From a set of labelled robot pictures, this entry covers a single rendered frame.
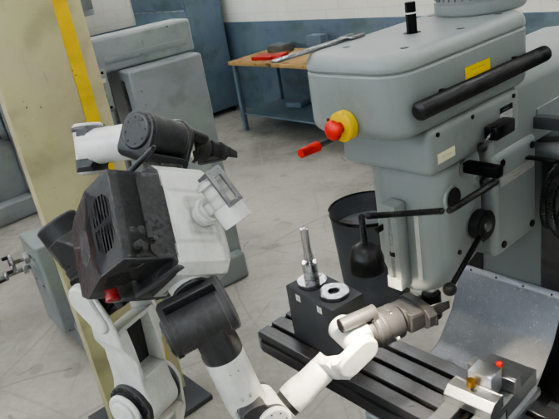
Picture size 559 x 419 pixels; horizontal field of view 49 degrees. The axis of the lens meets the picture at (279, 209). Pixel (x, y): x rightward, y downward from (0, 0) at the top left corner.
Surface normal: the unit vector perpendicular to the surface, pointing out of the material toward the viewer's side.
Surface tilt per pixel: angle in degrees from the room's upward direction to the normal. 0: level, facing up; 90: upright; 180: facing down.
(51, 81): 90
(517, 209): 90
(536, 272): 90
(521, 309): 63
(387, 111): 90
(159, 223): 57
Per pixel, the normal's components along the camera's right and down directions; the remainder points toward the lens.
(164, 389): 0.82, -0.08
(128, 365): -0.49, 0.42
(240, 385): 0.38, 0.24
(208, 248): 0.63, -0.43
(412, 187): -0.74, 0.37
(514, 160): 0.66, 0.20
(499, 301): -0.73, -0.07
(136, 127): -0.52, -0.06
